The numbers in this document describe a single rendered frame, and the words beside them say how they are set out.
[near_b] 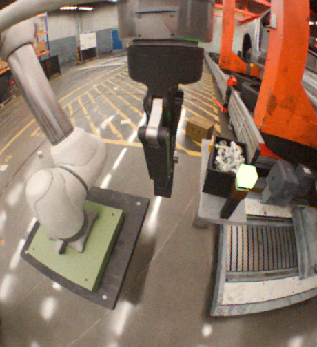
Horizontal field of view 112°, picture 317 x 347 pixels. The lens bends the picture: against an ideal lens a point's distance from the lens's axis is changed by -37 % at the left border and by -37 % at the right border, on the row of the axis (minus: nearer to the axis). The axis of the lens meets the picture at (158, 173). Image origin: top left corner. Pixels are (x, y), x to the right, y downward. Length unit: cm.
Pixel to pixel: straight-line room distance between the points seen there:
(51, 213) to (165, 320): 72
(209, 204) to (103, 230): 39
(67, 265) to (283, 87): 116
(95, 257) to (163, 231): 50
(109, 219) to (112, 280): 24
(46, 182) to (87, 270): 32
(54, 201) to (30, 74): 39
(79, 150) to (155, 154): 41
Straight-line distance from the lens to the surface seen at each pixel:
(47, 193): 47
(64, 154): 56
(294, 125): 100
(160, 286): 91
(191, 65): 15
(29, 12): 38
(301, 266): 115
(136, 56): 15
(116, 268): 63
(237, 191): 43
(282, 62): 86
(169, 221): 102
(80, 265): 63
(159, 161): 18
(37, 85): 56
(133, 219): 69
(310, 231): 115
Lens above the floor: 91
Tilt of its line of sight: 47 degrees down
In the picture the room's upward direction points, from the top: straight up
